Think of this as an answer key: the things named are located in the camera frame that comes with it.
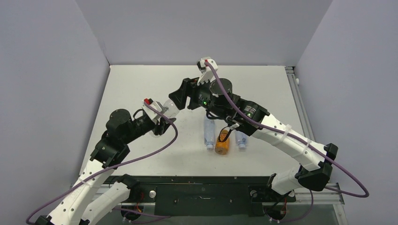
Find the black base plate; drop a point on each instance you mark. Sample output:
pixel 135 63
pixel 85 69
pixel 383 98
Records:
pixel 206 195

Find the small clear water bottle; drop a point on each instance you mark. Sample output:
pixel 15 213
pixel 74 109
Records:
pixel 241 140

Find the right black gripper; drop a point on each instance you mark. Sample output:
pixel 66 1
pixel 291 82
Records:
pixel 189 93

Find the clear plastic bottle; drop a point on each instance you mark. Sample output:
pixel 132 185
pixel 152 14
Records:
pixel 168 109

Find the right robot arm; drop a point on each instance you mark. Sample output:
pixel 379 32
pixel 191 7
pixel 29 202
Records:
pixel 250 118

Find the labelled clear water bottle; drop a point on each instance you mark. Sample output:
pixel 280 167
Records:
pixel 209 133

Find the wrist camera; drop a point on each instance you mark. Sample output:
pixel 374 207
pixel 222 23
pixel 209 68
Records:
pixel 153 109
pixel 206 72

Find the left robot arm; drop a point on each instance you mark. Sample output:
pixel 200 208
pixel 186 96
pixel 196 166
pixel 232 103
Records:
pixel 77 206

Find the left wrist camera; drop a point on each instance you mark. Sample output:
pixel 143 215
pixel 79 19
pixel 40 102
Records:
pixel 153 109

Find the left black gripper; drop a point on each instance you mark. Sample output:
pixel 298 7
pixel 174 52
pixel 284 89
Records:
pixel 163 124

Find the orange juice bottle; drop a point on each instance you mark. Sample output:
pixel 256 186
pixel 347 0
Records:
pixel 222 142

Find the aluminium frame rail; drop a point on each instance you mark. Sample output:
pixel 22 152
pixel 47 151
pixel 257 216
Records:
pixel 325 196

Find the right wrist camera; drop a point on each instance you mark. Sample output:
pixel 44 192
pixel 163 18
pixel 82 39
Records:
pixel 206 72

